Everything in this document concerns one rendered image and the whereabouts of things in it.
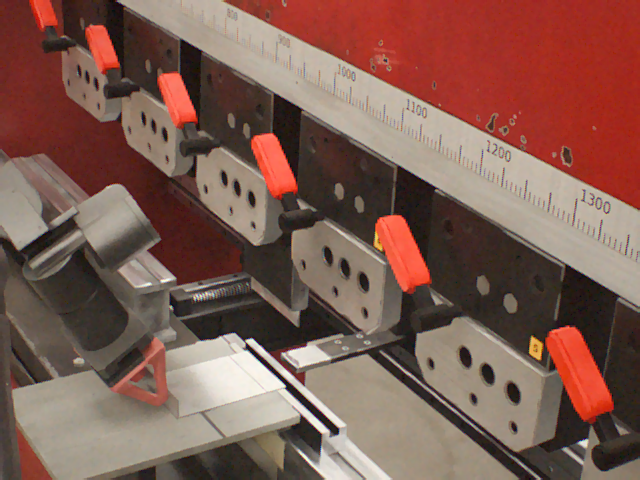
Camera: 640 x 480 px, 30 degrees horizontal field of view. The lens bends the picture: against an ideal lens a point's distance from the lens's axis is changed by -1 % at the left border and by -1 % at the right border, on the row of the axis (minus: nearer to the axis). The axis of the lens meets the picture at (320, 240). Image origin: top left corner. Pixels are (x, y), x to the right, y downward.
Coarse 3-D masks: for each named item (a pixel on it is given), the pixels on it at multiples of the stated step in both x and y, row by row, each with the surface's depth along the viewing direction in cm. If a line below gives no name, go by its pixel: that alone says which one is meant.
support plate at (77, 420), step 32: (192, 352) 135; (224, 352) 136; (64, 384) 128; (96, 384) 128; (32, 416) 122; (64, 416) 122; (96, 416) 122; (128, 416) 123; (160, 416) 123; (192, 416) 123; (224, 416) 124; (256, 416) 124; (288, 416) 124; (32, 448) 118; (64, 448) 117; (96, 448) 117; (128, 448) 118; (160, 448) 118; (192, 448) 119
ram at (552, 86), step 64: (128, 0) 137; (256, 0) 112; (320, 0) 103; (384, 0) 95; (448, 0) 88; (512, 0) 82; (576, 0) 77; (256, 64) 114; (384, 64) 96; (448, 64) 89; (512, 64) 83; (576, 64) 78; (384, 128) 98; (512, 128) 84; (576, 128) 79; (448, 192) 92; (512, 192) 86; (576, 256) 81
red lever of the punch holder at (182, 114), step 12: (168, 84) 123; (180, 84) 124; (168, 96) 123; (180, 96) 123; (168, 108) 123; (180, 108) 122; (192, 108) 123; (180, 120) 122; (192, 120) 123; (192, 132) 122; (180, 144) 122; (192, 144) 121; (204, 144) 122; (216, 144) 123; (192, 156) 122
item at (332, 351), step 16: (352, 336) 139; (368, 336) 140; (384, 336) 140; (400, 336) 140; (288, 352) 135; (304, 352) 136; (320, 352) 136; (336, 352) 136; (352, 352) 136; (368, 352) 137; (304, 368) 133
